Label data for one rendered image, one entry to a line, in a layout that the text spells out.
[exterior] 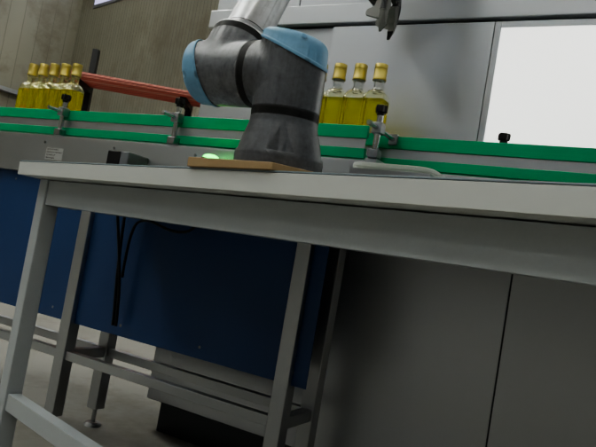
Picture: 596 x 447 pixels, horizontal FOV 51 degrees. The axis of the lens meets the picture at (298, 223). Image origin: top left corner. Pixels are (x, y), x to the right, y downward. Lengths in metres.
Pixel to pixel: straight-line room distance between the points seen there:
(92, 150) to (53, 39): 8.82
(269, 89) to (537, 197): 0.50
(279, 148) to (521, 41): 0.91
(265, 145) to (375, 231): 0.26
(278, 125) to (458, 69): 0.84
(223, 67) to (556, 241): 0.63
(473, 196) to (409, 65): 1.11
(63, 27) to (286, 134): 9.94
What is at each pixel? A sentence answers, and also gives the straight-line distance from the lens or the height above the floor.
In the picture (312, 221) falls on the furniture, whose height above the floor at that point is 0.69.
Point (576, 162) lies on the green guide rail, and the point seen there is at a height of 0.93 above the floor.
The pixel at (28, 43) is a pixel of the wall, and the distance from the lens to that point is 10.60.
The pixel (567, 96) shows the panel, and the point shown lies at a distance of 1.69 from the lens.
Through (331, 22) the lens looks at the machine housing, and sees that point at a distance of 1.97.
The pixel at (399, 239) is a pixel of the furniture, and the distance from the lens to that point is 0.82.
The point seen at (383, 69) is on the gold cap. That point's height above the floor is 1.14.
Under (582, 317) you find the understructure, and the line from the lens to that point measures 1.63.
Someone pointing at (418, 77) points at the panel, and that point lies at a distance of 1.79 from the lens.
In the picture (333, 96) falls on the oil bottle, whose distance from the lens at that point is 1.70.
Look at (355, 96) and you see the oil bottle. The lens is 1.67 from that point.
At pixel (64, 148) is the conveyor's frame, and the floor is 0.84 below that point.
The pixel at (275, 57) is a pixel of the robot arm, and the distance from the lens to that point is 1.05.
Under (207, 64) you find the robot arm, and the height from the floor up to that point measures 0.93.
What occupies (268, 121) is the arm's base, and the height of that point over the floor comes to 0.84.
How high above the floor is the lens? 0.63
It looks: 3 degrees up
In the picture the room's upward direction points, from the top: 10 degrees clockwise
